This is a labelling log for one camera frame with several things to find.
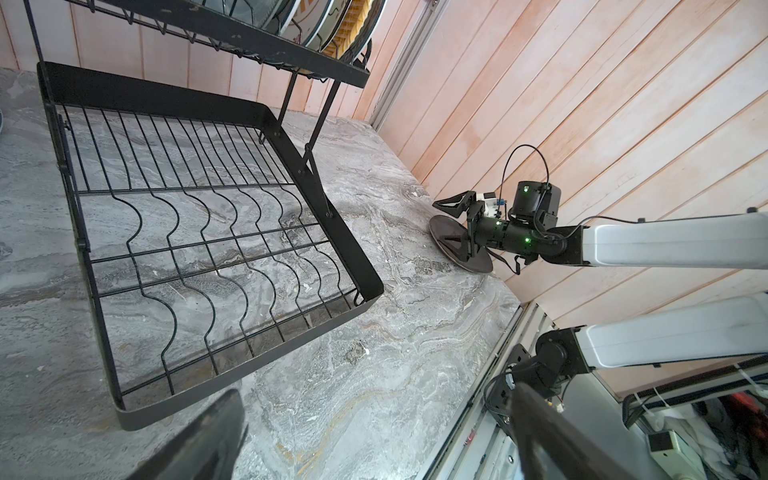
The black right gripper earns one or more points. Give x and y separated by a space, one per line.
481 228

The white plate dark green rim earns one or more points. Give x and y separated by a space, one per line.
365 32

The large grey-green plate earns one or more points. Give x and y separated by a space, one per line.
257 13

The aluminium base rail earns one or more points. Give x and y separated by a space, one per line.
474 446

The black wire dish rack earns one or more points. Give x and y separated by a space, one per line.
205 241

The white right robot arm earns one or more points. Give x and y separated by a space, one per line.
728 328

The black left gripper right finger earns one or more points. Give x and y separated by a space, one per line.
550 447

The yellow woven plate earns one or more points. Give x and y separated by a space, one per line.
349 28

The white plate orange sunburst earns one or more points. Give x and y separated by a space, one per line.
307 21

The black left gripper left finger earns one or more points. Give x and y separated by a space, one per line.
207 448

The black round plate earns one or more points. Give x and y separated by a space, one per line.
479 262

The aluminium wall frame rail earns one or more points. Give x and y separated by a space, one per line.
422 23

